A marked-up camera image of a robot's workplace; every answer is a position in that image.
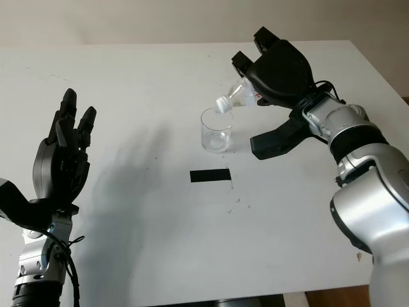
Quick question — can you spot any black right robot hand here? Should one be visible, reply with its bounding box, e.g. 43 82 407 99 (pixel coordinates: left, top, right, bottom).
230 27 316 111

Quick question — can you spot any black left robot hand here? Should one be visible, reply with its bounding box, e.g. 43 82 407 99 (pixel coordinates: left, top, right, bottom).
31 88 98 212

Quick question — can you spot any clear plastic water bottle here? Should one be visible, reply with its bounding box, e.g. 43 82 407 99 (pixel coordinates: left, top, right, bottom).
215 76 261 114

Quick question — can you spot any clear glass cup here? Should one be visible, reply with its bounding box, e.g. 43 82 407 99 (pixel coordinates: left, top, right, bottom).
200 107 235 155

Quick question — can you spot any black tape rectangle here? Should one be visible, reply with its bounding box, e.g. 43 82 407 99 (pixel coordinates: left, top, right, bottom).
189 168 232 184

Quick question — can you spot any dark robot torso top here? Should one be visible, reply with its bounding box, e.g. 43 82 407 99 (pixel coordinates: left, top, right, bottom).
213 297 285 307

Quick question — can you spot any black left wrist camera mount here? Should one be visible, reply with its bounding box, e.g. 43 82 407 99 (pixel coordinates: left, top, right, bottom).
0 177 65 238

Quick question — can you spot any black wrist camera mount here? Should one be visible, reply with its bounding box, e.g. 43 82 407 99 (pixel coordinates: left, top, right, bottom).
249 116 313 161
0 177 65 238

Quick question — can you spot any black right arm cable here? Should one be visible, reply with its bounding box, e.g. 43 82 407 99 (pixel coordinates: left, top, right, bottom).
314 81 348 105

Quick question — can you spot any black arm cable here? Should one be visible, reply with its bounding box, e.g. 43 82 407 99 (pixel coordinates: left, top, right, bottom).
30 228 86 307
314 81 348 105

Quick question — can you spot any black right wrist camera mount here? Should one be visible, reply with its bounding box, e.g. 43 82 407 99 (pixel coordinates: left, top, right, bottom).
249 116 313 161

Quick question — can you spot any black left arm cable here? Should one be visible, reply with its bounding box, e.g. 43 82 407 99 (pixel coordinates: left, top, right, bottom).
30 228 86 307

